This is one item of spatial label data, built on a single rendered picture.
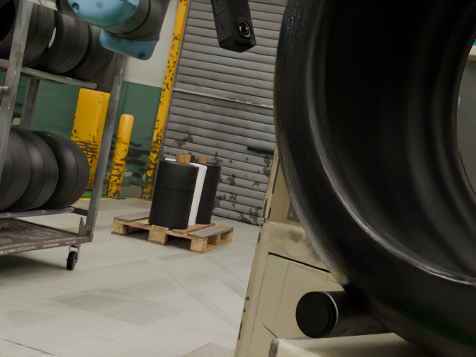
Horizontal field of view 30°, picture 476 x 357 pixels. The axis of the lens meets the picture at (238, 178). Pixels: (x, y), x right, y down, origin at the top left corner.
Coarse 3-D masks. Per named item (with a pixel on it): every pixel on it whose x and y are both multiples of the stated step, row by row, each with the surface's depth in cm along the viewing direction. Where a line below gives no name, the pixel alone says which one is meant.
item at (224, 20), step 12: (216, 0) 108; (228, 0) 108; (240, 0) 109; (216, 12) 108; (228, 12) 107; (240, 12) 109; (216, 24) 108; (228, 24) 107; (240, 24) 108; (228, 36) 107; (240, 36) 107; (252, 36) 109; (228, 48) 108; (240, 48) 108
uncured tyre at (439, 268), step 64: (320, 0) 85; (384, 0) 103; (448, 0) 106; (320, 64) 86; (384, 64) 107; (448, 64) 106; (320, 128) 85; (384, 128) 107; (448, 128) 105; (320, 192) 83; (384, 192) 103; (448, 192) 104; (320, 256) 87; (384, 256) 78; (448, 256) 101; (384, 320) 81; (448, 320) 74
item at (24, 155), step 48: (0, 0) 498; (0, 48) 451; (48, 48) 565; (96, 48) 528; (0, 144) 440; (48, 144) 532; (0, 192) 453; (48, 192) 504; (96, 192) 562; (0, 240) 491; (48, 240) 518
